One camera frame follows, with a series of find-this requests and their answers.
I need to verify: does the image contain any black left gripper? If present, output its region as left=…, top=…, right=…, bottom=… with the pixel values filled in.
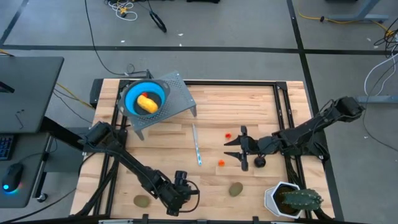
left=160, top=181, right=200, bottom=217

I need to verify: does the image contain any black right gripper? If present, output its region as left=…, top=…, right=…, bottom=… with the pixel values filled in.
left=223, top=125, right=280, bottom=172

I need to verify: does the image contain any brown-green toy kiwi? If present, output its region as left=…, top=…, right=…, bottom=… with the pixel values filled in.
left=228, top=182, right=244, bottom=197
left=133, top=195, right=150, bottom=208

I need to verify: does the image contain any yellow oblong toy fruit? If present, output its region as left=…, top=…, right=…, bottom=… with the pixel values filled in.
left=136, top=95, right=159, bottom=114

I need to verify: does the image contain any white plant pot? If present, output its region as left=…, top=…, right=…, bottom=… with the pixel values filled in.
left=264, top=182, right=304, bottom=219

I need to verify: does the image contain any grey perforated metal stand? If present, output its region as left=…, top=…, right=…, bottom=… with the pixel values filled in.
left=118, top=70, right=198, bottom=141

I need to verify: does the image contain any green cactus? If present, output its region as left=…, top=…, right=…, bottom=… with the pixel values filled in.
left=280, top=189, right=324, bottom=212

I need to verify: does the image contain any blue collapsible bowl grey rim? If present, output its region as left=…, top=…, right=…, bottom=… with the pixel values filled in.
left=119, top=79, right=171, bottom=119

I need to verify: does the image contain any grey lower desk surface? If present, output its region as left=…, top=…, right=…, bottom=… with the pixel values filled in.
left=0, top=132, right=53, bottom=208

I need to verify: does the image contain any grey desk foot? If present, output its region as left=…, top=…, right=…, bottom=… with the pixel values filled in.
left=356, top=95, right=398, bottom=104
left=328, top=0, right=389, bottom=22

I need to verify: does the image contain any black computer mouse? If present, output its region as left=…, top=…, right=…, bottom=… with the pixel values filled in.
left=1, top=163, right=25, bottom=194

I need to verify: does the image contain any black keyboard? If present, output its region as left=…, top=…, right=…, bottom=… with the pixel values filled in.
left=0, top=134, right=15, bottom=161

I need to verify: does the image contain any dark grey desk top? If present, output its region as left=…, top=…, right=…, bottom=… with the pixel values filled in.
left=0, top=56, right=65, bottom=134

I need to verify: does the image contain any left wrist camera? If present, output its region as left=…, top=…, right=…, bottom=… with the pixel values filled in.
left=174, top=170, right=189, bottom=187

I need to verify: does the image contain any black aluminium rig frame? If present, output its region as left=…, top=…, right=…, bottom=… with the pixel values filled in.
left=70, top=77, right=346, bottom=224

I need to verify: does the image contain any thin yellow cable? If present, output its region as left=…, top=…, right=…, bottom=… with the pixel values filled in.
left=55, top=82, right=94, bottom=110

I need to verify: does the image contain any black strap loop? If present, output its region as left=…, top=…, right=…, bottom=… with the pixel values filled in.
left=149, top=11, right=168, bottom=34

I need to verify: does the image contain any white floor cable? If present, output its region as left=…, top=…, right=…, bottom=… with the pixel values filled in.
left=363, top=52, right=398, bottom=97

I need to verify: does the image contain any yellow extension cable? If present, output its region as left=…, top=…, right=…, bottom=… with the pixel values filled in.
left=297, top=0, right=395, bottom=35

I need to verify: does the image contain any white coiled cable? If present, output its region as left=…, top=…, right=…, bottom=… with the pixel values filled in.
left=107, top=0, right=138, bottom=22

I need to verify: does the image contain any long black floor cable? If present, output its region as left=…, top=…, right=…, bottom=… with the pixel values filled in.
left=84, top=0, right=147, bottom=77

